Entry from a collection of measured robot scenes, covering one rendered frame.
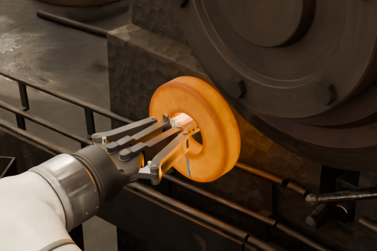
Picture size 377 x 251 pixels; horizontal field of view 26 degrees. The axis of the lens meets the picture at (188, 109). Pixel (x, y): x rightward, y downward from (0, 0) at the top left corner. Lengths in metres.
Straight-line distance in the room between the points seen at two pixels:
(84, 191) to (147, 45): 0.39
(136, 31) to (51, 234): 0.53
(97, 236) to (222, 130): 1.27
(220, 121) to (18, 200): 0.30
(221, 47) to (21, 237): 0.30
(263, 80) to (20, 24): 2.91
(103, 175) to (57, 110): 1.97
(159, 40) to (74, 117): 1.62
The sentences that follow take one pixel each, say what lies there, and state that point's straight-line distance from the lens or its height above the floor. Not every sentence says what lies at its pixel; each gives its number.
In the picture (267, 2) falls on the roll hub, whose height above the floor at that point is 1.11.
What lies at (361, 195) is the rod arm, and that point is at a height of 0.89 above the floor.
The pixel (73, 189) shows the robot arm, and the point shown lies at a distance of 0.99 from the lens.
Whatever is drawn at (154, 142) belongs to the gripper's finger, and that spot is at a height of 0.85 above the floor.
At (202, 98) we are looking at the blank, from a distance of 1.10.
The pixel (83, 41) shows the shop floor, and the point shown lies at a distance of 3.52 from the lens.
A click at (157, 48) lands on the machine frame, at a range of 1.30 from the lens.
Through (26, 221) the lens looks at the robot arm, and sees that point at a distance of 0.94.
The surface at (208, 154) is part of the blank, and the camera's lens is 1.13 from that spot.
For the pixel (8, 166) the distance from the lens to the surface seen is 1.31.
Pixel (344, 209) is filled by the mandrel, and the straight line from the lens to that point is 1.15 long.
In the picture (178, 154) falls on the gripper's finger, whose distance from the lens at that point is 1.09.
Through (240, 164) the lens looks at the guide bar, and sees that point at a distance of 1.22.
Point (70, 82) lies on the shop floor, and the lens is 3.17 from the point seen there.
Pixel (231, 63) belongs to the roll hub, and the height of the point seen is 1.02.
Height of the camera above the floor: 1.41
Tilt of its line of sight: 29 degrees down
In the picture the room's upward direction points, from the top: straight up
